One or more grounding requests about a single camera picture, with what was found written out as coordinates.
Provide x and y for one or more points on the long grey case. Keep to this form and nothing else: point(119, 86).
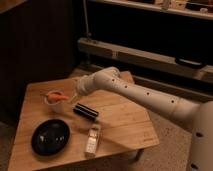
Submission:
point(144, 59)

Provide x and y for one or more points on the wooden folding table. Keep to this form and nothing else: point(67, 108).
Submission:
point(125, 126)

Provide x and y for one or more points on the white cup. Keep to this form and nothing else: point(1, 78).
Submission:
point(56, 106)

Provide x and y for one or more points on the black case handle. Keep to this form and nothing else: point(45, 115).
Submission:
point(189, 64)

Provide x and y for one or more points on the black ceramic bowl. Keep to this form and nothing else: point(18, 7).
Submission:
point(50, 137)

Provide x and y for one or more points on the white rectangular remote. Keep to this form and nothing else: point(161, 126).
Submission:
point(93, 139)

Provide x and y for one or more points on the black cylindrical speaker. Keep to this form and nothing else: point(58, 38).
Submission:
point(85, 111)

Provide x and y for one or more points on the metal pole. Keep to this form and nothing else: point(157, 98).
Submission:
point(88, 34)

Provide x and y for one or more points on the orange carrot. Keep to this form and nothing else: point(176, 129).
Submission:
point(56, 97)

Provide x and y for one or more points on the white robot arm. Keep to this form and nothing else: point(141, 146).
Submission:
point(192, 116)

